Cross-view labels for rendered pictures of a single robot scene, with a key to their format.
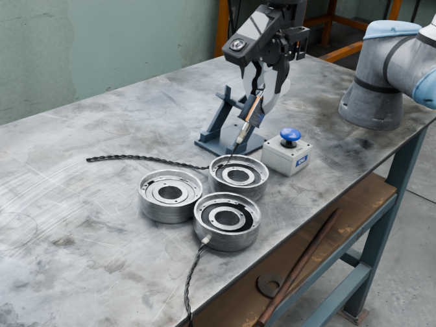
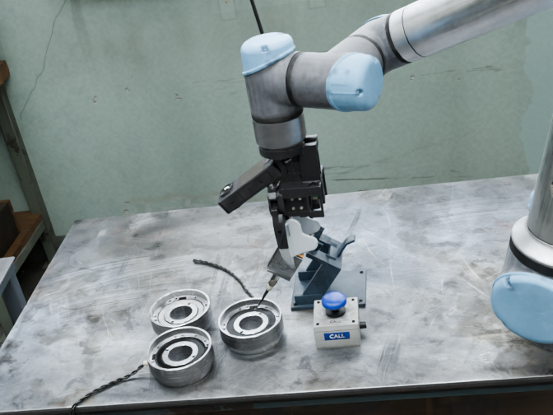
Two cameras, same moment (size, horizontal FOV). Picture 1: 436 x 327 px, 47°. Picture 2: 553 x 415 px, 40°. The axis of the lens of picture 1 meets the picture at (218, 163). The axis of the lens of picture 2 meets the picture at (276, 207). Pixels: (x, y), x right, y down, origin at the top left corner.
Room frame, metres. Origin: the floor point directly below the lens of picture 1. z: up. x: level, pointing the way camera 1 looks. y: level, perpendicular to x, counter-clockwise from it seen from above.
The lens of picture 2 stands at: (0.33, -0.97, 1.59)
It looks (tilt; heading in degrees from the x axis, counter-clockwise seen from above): 29 degrees down; 62
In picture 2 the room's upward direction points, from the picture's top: 10 degrees counter-clockwise
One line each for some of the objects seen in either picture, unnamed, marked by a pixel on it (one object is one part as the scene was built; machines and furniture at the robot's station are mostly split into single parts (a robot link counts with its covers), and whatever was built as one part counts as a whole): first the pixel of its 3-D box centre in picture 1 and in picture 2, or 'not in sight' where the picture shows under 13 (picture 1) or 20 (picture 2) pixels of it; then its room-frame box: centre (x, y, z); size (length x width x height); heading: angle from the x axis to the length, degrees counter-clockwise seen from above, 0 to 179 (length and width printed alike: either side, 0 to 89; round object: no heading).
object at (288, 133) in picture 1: (289, 142); (335, 309); (0.85, -0.13, 0.85); 0.04 x 0.04 x 0.05
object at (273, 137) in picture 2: not in sight; (280, 127); (0.84, -0.07, 1.15); 0.08 x 0.08 x 0.05
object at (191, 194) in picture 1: (170, 196); (182, 316); (0.67, 0.07, 0.82); 0.08 x 0.08 x 0.02
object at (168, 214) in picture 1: (170, 196); (182, 316); (0.67, 0.07, 0.82); 0.10 x 0.10 x 0.04
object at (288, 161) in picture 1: (288, 152); (340, 322); (0.85, -0.13, 0.82); 0.08 x 0.07 x 0.05; 143
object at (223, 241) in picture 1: (226, 222); (181, 357); (0.62, -0.02, 0.82); 0.10 x 0.10 x 0.04
